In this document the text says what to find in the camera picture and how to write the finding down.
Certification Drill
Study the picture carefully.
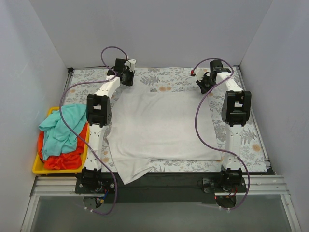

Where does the yellow plastic bin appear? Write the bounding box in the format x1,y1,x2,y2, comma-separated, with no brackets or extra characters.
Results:
32,106,91,174

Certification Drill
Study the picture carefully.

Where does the orange t shirt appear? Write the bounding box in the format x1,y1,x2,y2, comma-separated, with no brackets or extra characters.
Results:
37,131,84,170

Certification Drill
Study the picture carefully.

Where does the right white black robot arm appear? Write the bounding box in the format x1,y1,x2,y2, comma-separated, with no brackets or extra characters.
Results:
191,58,252,197

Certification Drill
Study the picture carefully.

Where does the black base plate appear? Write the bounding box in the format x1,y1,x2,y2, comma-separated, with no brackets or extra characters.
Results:
75,172,247,203

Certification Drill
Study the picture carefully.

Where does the floral table cloth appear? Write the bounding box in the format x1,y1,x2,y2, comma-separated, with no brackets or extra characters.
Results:
64,67,270,173

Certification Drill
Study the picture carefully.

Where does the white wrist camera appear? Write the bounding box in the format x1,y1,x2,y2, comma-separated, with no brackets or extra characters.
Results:
190,68,205,81
125,59,137,72

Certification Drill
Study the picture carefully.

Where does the aluminium frame rail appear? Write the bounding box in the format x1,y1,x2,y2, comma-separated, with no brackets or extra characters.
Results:
30,175,290,196

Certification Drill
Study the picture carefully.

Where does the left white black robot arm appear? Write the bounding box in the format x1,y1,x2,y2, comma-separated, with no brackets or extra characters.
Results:
80,58,137,193

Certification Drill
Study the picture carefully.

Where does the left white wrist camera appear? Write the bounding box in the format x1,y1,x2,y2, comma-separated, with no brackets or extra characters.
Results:
125,59,137,72

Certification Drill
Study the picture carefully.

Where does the teal t shirt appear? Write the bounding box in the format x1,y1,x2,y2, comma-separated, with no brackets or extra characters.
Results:
39,104,86,161

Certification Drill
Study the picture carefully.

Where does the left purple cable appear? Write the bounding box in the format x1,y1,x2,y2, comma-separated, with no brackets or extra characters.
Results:
59,46,132,216

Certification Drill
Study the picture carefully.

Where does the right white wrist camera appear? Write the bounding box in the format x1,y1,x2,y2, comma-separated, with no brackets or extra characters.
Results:
190,68,205,81

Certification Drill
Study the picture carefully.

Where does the white t shirt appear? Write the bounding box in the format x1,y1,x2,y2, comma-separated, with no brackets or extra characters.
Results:
107,88,221,184

